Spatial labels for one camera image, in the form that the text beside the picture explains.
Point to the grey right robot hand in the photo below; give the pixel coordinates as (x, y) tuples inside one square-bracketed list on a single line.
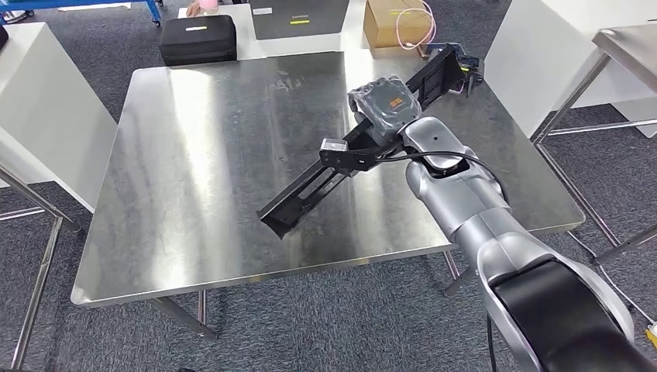
[(390, 108)]

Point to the long black plastic part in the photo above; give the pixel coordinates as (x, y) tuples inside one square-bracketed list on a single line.
[(292, 213)]

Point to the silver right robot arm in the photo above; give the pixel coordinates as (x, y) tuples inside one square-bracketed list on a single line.
[(462, 195)]

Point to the stainless steel workbench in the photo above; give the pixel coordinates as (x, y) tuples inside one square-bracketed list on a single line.
[(205, 179)]

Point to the brown cardboard box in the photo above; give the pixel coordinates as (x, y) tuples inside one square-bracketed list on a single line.
[(385, 25)]

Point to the white desk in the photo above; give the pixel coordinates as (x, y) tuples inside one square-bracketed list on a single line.
[(308, 46)]

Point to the grey laptop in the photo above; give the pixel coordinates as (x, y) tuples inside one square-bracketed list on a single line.
[(297, 15)]

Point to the white block table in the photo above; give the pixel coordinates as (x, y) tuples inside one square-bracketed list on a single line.
[(51, 102), (539, 51)]

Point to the black zip case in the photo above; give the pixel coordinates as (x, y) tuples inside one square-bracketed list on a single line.
[(197, 43), (3, 37)]

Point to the pink cup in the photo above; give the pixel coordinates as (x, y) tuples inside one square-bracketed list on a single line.
[(208, 5)]

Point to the steel side table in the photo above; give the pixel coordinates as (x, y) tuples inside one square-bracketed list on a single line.
[(631, 46)]

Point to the white power strip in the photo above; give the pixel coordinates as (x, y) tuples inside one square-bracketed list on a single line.
[(652, 329)]

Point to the yellow floor tape square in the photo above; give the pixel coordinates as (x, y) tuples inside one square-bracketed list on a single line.
[(652, 344)]

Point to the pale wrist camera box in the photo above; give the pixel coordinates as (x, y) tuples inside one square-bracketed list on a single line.
[(333, 145)]

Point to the steel table frame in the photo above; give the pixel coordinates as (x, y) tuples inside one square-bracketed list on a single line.
[(41, 267)]

